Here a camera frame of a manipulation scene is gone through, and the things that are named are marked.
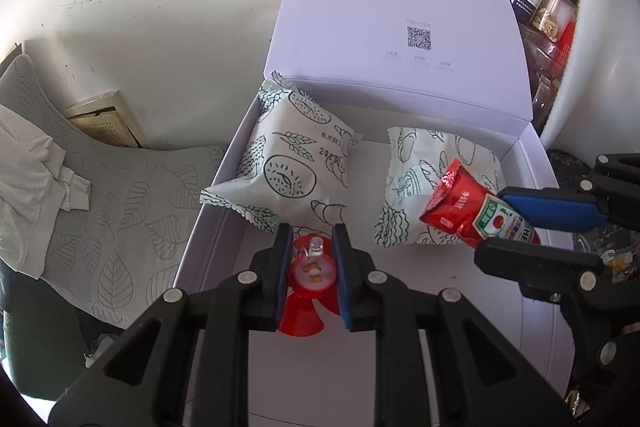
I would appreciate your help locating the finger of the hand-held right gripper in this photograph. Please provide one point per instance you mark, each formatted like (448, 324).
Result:
(540, 259)
(550, 212)

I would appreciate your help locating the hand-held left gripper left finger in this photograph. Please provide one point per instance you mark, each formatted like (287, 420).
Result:
(284, 272)

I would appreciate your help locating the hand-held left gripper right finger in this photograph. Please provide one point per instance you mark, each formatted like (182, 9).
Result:
(344, 277)

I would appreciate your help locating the red ketchup sachet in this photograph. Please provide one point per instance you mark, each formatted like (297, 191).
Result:
(465, 212)

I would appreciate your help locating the white bread packet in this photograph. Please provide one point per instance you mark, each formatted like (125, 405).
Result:
(285, 157)
(405, 187)

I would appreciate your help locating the lavender gift box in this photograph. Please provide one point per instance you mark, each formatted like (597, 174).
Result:
(390, 7)

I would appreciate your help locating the clear plastic container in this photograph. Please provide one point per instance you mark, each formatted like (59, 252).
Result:
(542, 77)

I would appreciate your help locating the grey leaf-pattern chair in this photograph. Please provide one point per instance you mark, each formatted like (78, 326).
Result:
(125, 207)

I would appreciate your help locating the clear jar yellow snacks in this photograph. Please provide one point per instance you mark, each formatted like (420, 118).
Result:
(552, 14)

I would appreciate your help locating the red box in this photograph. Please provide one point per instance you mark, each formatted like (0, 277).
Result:
(567, 12)

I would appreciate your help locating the beige vent cover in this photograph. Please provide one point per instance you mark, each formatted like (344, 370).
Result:
(107, 122)

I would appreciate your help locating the dark green cloth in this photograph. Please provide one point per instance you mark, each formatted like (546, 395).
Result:
(35, 337)

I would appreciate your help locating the beige hoodie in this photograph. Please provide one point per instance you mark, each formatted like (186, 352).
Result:
(30, 187)

